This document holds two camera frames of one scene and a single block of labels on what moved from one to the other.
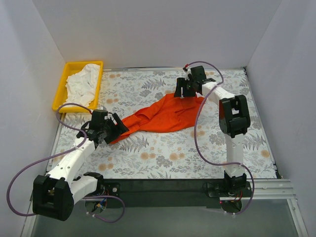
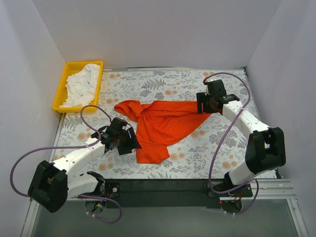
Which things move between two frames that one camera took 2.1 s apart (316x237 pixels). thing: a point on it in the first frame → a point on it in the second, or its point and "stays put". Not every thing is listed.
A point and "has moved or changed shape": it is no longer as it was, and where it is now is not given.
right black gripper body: (184, 85) → (204, 102)
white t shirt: (81, 87) stays put
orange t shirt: (169, 113) has moved or changed shape
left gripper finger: (120, 126) → (132, 143)
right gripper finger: (188, 88) → (206, 99)
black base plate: (169, 193) stays put
